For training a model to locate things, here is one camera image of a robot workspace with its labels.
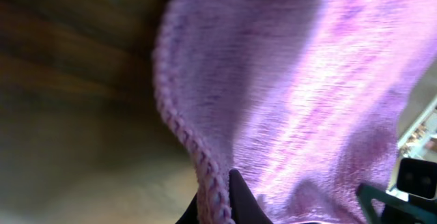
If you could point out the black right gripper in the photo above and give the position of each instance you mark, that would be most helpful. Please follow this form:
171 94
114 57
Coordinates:
395 210

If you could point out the pink microfiber cloth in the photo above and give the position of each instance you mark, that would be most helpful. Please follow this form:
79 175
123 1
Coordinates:
302 97

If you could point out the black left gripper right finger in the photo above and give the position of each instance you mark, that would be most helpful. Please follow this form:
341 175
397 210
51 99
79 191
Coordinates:
244 206

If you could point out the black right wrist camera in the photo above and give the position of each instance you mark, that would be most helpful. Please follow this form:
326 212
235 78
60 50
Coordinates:
417 177

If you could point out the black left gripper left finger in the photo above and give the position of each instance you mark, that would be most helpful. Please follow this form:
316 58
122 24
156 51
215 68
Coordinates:
190 215

